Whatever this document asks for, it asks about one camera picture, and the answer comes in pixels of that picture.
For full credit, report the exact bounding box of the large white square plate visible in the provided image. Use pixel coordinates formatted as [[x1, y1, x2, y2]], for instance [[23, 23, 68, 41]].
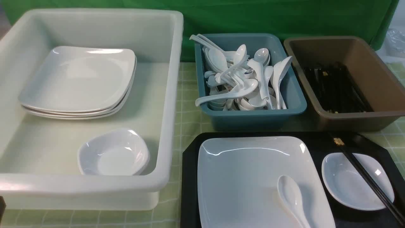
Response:
[[197, 136, 336, 228]]

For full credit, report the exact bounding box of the white ceramic soup spoon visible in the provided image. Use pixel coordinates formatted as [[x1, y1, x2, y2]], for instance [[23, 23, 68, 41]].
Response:
[[277, 175, 311, 228]]

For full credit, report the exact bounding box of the small white sauce bowl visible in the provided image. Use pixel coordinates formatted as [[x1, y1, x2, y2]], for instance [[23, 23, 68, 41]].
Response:
[[321, 153, 395, 211]]

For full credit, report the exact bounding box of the black chopstick pair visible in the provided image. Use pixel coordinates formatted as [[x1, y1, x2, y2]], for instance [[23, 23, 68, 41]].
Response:
[[328, 132, 405, 228]]

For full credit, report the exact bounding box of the bottom stacked white plate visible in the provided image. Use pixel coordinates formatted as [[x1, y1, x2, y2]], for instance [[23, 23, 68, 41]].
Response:
[[22, 85, 132, 120]]

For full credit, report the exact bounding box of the stacked white plate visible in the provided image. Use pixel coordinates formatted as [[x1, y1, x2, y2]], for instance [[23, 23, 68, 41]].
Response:
[[18, 46, 137, 113], [22, 85, 132, 120], [21, 57, 137, 120]]

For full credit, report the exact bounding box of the middle stacked white plate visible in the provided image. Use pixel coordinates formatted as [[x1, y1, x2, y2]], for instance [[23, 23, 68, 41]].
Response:
[[21, 57, 137, 120]]

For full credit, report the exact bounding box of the top stacked white plate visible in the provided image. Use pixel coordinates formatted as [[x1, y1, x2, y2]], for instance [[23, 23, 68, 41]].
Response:
[[18, 46, 137, 113]]

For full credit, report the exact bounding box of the long white spoon front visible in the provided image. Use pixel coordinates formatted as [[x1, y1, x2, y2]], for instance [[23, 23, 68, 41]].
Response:
[[195, 79, 259, 106]]

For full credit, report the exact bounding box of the white spoon top left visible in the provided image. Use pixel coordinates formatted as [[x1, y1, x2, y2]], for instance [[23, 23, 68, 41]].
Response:
[[189, 34, 236, 63]]

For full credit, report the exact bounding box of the white spoon centre bin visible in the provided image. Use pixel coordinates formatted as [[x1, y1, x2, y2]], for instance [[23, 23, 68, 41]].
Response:
[[247, 59, 272, 110]]

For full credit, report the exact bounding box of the small white bowl in tub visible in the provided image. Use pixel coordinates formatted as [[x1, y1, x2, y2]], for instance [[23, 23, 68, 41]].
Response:
[[77, 128, 151, 176]]

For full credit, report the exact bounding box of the white spoon right upright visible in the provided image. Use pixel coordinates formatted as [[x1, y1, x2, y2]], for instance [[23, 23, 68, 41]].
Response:
[[272, 56, 293, 109]]

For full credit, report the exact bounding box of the large white plastic tub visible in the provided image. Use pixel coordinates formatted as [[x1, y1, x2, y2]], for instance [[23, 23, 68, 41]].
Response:
[[1, 8, 184, 211]]

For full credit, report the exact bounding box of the pile of black chopsticks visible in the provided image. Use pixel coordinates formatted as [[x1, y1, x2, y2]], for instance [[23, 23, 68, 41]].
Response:
[[303, 61, 374, 114]]

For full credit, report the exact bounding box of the brown plastic chopstick bin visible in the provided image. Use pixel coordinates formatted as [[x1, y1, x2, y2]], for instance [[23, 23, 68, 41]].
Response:
[[283, 36, 405, 132]]

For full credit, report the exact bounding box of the black serving tray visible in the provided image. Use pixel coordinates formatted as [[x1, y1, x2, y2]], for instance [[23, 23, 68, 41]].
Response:
[[180, 131, 404, 228]]

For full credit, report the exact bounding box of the green checkered tablecloth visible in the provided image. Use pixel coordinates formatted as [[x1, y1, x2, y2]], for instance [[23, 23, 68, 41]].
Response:
[[0, 61, 405, 228]]

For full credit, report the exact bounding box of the green backdrop cloth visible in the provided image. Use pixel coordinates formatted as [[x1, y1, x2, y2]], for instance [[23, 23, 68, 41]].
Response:
[[1, 0, 399, 50]]

